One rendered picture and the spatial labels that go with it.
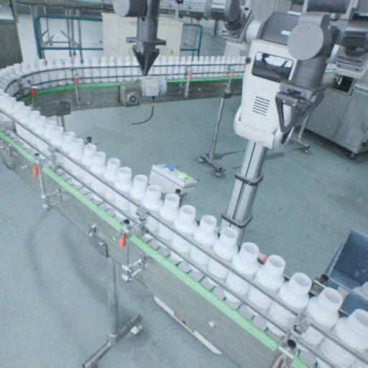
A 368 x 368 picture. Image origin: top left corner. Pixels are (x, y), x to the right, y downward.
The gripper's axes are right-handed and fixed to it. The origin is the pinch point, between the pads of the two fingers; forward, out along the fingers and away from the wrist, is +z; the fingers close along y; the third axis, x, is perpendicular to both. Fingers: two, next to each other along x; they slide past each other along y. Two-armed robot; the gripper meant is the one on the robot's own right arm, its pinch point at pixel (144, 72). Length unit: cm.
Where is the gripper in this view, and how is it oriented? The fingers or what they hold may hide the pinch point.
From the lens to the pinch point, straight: 91.2
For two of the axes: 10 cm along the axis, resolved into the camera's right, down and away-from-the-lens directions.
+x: 7.6, 4.4, -4.8
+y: -6.3, 3.6, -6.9
